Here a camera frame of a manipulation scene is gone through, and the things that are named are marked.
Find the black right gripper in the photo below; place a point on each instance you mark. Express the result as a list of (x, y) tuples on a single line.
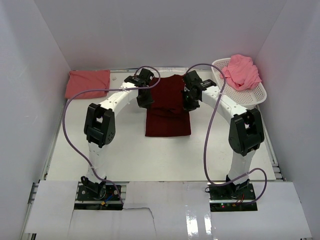
[(187, 107)]

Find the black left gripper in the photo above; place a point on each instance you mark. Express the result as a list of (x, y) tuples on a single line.
[(146, 103)]

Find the dark red t-shirt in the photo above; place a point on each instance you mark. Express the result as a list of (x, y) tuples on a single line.
[(166, 116)]

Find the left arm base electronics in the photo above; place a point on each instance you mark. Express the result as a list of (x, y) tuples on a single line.
[(97, 196)]

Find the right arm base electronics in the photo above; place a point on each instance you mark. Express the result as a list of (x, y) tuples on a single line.
[(223, 199)]

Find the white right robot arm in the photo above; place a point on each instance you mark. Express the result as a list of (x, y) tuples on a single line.
[(246, 131)]

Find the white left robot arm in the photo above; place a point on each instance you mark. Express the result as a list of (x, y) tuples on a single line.
[(100, 122)]

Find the crumpled pink t-shirt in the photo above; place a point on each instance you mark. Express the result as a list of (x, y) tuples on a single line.
[(241, 73)]

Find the white plastic basket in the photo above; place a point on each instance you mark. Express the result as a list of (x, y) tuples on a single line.
[(248, 98)]

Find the folded salmon t-shirt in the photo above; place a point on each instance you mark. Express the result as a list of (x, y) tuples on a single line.
[(83, 80)]

